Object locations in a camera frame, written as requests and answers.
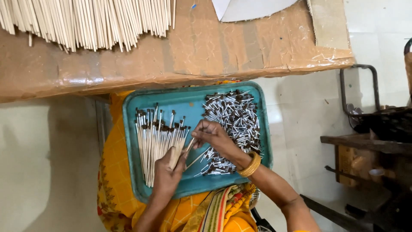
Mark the person's left hand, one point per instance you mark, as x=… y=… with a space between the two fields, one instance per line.
x=165 y=175

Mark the person's right fingers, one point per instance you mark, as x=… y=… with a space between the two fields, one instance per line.
x=202 y=133

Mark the teal plastic tray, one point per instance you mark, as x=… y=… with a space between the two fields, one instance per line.
x=193 y=106

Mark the white paper sheet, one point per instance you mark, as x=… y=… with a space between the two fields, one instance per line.
x=247 y=8

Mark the gold bangles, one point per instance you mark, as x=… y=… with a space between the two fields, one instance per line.
x=250 y=165

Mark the person's right hand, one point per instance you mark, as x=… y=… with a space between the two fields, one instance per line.
x=214 y=137

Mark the yellow patterned sari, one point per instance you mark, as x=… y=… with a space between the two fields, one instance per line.
x=119 y=180

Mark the bundle of wooden sticks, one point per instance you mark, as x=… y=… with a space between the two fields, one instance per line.
x=177 y=154

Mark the loose wooden stick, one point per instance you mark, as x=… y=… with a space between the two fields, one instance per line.
x=197 y=158

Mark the pile of bare wooden sticks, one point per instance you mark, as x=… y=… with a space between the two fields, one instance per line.
x=87 y=19

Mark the taped cardboard work board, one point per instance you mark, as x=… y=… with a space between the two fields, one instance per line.
x=193 y=54

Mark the dark wooden stool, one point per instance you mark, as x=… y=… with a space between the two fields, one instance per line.
x=370 y=145

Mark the row of finished brushes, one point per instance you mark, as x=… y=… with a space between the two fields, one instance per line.
x=154 y=145

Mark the brown cardboard box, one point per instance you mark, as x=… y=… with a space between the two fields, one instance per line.
x=350 y=164

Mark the heap of metal brush ferrules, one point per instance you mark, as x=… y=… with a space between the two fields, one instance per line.
x=236 y=122

